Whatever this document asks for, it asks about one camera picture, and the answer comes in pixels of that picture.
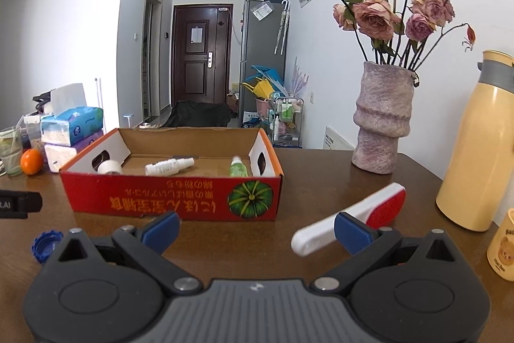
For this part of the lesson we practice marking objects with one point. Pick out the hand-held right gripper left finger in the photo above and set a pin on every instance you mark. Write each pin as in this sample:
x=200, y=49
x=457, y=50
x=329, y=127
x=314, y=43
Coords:
x=162, y=232

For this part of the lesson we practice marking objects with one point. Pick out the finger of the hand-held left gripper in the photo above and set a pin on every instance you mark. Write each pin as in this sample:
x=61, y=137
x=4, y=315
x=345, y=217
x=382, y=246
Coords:
x=20, y=204

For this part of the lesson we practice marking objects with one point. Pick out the clear plastic bag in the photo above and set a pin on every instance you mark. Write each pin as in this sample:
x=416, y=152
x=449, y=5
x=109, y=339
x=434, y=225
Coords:
x=262, y=10

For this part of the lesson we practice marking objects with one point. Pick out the blue folding stool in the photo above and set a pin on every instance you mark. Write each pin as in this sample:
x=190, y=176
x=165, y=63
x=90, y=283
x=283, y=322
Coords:
x=265, y=71

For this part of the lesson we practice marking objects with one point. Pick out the white tape roll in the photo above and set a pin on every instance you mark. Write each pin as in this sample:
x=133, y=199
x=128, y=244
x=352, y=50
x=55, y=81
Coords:
x=109, y=167

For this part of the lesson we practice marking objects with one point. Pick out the pink bucket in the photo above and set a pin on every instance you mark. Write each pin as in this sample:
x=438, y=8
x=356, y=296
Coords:
x=262, y=106

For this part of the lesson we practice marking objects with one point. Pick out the purple clothes hangers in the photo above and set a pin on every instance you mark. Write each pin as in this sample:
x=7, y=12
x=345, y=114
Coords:
x=300, y=80

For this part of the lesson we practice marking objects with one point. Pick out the red white lint brush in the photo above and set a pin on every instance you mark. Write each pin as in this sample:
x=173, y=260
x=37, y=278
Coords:
x=375, y=206

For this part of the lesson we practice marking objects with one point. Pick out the orange cardboard box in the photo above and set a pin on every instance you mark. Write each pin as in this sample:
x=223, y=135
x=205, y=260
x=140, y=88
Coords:
x=168, y=202

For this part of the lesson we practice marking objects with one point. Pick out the clear food container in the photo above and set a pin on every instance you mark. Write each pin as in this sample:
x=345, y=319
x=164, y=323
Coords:
x=34, y=132

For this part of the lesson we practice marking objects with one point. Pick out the yellow watering can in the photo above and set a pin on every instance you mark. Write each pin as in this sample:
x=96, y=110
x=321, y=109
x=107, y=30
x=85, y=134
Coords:
x=263, y=89

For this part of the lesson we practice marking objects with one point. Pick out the purple tissue pack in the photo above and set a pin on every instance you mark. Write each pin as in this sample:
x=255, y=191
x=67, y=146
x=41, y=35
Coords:
x=60, y=158

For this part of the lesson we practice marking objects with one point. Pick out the blue white bag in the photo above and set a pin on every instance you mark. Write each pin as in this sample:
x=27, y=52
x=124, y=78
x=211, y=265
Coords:
x=253, y=120

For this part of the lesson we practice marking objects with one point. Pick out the cream thermos jug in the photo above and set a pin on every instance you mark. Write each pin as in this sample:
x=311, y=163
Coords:
x=474, y=150

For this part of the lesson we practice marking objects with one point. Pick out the metal trolley rack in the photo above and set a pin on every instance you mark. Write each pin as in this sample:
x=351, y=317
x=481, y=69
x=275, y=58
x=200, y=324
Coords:
x=286, y=122

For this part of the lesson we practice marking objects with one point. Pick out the black flat object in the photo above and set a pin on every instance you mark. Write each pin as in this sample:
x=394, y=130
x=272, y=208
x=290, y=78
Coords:
x=42, y=100

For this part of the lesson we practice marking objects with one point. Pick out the grey refrigerator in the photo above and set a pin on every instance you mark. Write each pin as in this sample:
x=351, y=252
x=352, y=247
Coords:
x=261, y=45

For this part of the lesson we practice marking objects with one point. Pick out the glass cup with straw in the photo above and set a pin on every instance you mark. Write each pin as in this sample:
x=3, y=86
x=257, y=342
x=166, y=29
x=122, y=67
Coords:
x=11, y=154

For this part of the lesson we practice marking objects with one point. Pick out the blue bottle cap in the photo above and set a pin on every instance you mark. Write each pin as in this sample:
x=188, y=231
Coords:
x=45, y=246

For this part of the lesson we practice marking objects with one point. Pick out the orange fruit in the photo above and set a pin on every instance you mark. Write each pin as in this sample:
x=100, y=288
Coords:
x=31, y=162

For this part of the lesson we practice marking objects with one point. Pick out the clear folded umbrella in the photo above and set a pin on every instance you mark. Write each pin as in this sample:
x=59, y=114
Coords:
x=282, y=25

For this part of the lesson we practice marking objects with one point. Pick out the pink textured vase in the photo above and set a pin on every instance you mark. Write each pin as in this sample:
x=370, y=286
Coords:
x=383, y=118

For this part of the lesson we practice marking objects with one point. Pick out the green spray bottle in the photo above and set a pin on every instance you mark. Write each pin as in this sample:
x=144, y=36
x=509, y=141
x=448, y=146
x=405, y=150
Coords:
x=238, y=168

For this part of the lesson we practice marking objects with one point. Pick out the black folding chair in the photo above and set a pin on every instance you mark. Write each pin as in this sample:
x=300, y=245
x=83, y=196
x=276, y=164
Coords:
x=196, y=114

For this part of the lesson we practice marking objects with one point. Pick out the dark brown door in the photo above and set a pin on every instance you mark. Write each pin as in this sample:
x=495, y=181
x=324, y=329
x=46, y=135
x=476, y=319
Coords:
x=200, y=53

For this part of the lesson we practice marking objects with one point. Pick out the cream bear cup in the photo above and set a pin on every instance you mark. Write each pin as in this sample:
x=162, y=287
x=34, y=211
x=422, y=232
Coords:
x=502, y=250

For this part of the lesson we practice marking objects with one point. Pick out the blue pet feeder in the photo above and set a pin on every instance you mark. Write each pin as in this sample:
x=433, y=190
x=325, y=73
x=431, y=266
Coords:
x=128, y=121

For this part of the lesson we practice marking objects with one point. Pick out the blue tissue pack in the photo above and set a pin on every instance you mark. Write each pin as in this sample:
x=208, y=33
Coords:
x=72, y=126

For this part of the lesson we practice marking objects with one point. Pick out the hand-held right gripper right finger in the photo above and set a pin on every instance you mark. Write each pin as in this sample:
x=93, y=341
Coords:
x=353, y=232

